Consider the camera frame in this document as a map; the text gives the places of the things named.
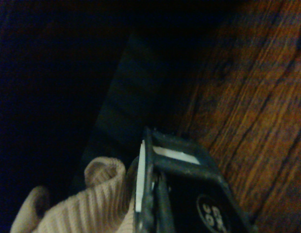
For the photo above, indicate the brown shoe rack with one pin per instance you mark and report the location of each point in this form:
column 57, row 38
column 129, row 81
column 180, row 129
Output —
column 250, row 97

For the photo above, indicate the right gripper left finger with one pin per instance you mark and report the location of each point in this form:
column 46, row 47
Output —
column 144, row 184

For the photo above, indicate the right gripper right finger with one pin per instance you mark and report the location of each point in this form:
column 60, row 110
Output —
column 184, row 165

